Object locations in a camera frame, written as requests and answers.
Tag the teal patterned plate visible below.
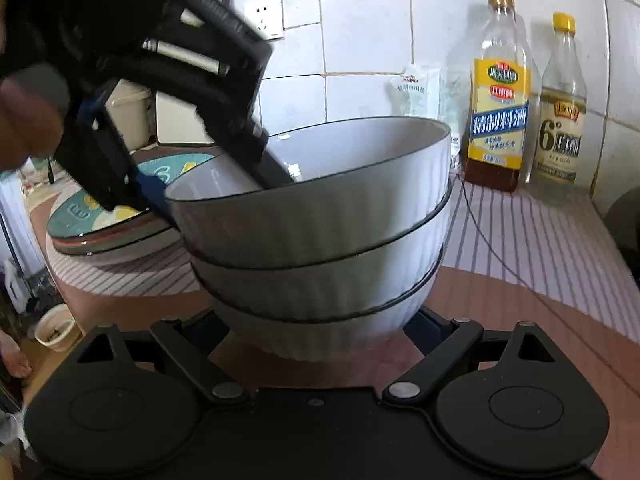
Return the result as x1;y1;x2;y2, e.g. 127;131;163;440
46;152;228;247

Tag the white seasoning packet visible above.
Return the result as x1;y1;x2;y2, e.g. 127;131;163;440
389;64;442;122

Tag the white wall socket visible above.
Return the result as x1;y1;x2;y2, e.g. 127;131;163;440
243;0;285;41

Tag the dark pot with lid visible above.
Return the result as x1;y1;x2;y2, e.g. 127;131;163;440
601;189;640;263

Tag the rabbit print pink-rimmed plate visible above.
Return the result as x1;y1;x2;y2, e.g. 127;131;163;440
51;227;187;257

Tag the white cutting board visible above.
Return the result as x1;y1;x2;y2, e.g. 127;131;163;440
154;86;214;147

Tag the thin black cable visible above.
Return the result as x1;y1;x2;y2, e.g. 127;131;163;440
456;174;553;307

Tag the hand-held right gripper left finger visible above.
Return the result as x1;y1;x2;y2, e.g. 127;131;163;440
75;309;251;403

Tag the small cream bowl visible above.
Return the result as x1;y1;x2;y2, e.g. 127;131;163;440
33;303;84;353

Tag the person's left hand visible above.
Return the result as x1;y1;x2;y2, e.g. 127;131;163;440
0;62;71;172

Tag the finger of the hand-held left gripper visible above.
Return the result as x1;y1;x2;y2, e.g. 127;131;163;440
155;66;297;191
54;80;174;222

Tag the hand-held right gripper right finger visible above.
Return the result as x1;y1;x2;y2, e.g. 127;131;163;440
382;307;556;402

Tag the white ribbed bowl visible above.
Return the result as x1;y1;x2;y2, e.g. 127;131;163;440
187;180;454;322
211;245;446;362
164;116;453;267

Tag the yellow label oil bottle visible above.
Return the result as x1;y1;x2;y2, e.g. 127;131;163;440
461;0;534;194

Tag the pink striped table mat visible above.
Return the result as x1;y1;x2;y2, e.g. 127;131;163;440
45;174;640;392

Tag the clear vinegar bottle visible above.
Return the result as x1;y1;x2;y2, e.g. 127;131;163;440
528;12;589;202

